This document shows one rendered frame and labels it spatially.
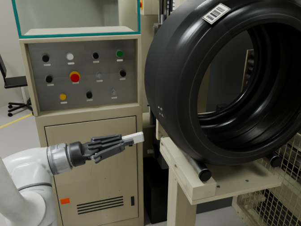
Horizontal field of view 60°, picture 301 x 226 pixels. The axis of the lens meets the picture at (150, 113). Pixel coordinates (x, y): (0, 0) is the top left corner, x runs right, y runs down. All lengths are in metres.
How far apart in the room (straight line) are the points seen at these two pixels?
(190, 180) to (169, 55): 0.44
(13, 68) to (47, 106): 2.85
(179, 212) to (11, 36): 3.40
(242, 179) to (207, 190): 0.19
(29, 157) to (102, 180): 0.83
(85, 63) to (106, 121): 0.32
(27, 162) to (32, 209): 0.15
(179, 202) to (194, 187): 0.58
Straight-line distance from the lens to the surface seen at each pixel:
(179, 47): 0.71
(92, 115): 1.39
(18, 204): 0.70
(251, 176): 1.11
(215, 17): 0.71
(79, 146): 0.83
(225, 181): 1.06
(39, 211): 0.76
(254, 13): 0.76
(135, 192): 1.72
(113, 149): 0.82
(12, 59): 4.23
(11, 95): 4.28
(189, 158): 0.96
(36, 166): 0.83
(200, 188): 0.93
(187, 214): 1.57
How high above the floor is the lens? 1.45
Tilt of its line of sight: 24 degrees down
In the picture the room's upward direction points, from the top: straight up
